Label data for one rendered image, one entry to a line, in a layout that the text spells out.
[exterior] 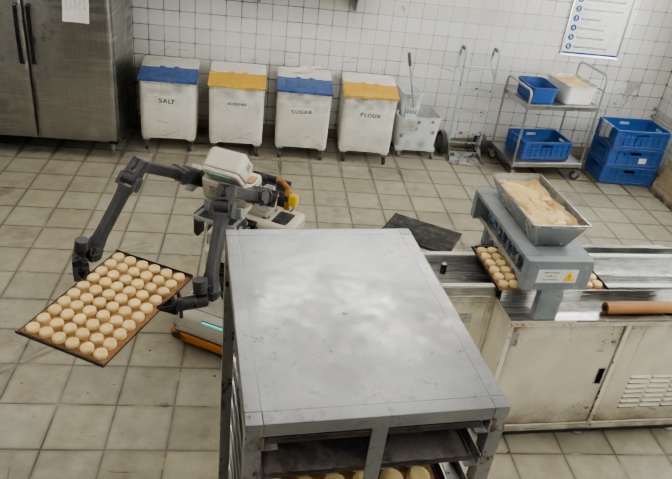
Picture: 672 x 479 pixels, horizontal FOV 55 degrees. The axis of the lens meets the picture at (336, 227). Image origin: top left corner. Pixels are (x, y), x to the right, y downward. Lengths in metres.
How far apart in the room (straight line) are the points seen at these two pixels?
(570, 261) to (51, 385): 2.77
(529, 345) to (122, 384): 2.19
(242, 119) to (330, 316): 5.08
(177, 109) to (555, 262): 4.23
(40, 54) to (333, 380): 5.28
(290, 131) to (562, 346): 3.79
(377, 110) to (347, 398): 5.32
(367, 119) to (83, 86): 2.61
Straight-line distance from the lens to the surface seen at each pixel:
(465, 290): 3.26
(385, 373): 1.24
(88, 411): 3.75
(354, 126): 6.41
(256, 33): 6.77
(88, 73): 6.14
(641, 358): 3.77
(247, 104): 6.28
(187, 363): 3.95
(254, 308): 1.36
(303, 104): 6.28
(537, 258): 3.06
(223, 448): 2.09
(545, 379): 3.57
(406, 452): 1.32
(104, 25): 5.99
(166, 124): 6.44
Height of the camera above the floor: 2.64
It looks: 30 degrees down
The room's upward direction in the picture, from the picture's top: 7 degrees clockwise
